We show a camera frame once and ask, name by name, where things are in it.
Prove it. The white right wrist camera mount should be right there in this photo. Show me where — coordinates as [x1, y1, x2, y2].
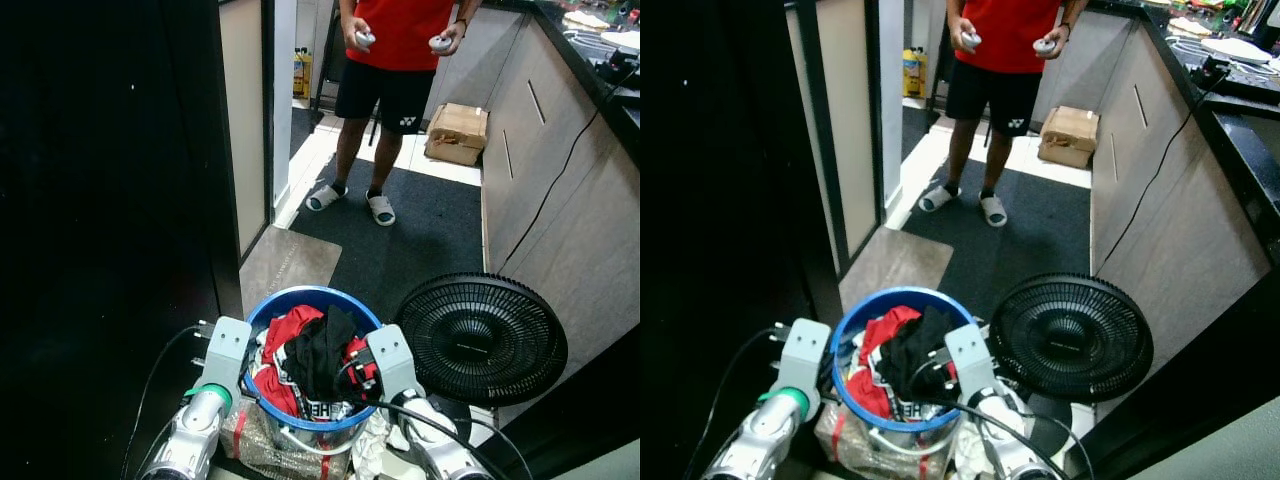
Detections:
[365, 325, 421, 401]
[943, 323, 998, 396]

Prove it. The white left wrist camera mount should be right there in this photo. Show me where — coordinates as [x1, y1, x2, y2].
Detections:
[203, 317, 253, 396]
[775, 318, 831, 396]

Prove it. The beige door panel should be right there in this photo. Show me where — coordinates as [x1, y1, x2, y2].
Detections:
[218, 0, 271, 259]
[815, 0, 883, 266]

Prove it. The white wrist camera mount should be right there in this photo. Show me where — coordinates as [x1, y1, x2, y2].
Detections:
[203, 317, 253, 396]
[943, 323, 998, 396]
[365, 325, 421, 401]
[775, 318, 831, 396]

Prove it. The person in red shirt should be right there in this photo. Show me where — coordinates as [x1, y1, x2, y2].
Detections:
[305, 0, 483, 227]
[918, 0, 1089, 229]

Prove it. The large black appliance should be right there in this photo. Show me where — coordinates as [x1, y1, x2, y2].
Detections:
[640, 0, 843, 480]
[0, 0, 244, 480]

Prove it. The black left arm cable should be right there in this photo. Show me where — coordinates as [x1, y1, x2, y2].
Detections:
[685, 326, 781, 480]
[120, 325, 206, 480]

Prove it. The grey cabinet with black counter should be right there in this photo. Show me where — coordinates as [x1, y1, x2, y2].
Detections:
[425, 0, 641, 401]
[1030, 0, 1280, 381]

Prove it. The clear plastic bag red print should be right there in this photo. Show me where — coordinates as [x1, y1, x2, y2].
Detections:
[220, 400, 351, 480]
[815, 400, 951, 480]

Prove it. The white crumpled cloth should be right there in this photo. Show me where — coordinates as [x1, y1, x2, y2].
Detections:
[950, 415, 993, 480]
[350, 408, 403, 480]

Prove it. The blue round laundry basket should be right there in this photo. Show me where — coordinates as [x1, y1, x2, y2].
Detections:
[830, 287, 976, 433]
[243, 286, 386, 433]

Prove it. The brown cardboard box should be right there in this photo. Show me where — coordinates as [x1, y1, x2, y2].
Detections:
[1037, 105, 1101, 169]
[424, 102, 490, 167]

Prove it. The black round floor fan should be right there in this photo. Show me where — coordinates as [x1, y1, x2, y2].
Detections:
[988, 273, 1154, 426]
[395, 273, 569, 431]

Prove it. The long black power cable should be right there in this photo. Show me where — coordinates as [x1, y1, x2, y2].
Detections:
[497, 62, 639, 273]
[1094, 70, 1233, 277]

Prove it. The white garment with black letters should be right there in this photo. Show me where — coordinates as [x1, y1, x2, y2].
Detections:
[875, 385, 956, 424]
[275, 375, 366, 423]

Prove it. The red garment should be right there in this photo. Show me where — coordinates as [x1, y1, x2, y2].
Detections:
[252, 305, 326, 416]
[845, 305, 923, 419]

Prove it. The dark grey floor rug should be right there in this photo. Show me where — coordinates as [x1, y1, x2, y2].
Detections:
[290, 155, 485, 323]
[900, 160, 1093, 321]

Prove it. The small brown door mat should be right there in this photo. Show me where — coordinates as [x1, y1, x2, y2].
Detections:
[840, 228, 954, 313]
[240, 227, 343, 313]

